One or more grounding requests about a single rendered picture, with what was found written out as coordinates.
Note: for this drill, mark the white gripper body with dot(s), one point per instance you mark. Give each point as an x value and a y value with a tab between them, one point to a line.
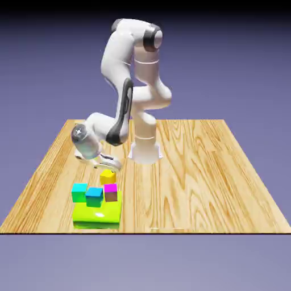
109	161

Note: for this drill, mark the small yellow cube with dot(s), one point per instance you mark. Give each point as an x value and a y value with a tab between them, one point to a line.
107	177

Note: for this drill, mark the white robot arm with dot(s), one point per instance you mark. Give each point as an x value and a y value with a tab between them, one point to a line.
118	59

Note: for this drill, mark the small magenta cube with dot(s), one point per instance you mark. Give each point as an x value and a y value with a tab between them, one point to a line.
110	192

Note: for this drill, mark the small blue cube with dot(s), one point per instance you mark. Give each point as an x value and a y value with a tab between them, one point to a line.
94	197

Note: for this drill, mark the small cyan cube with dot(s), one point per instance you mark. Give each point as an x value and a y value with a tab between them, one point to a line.
79	192

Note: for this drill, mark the large lime green box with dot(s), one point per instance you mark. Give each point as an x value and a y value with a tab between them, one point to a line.
97	213

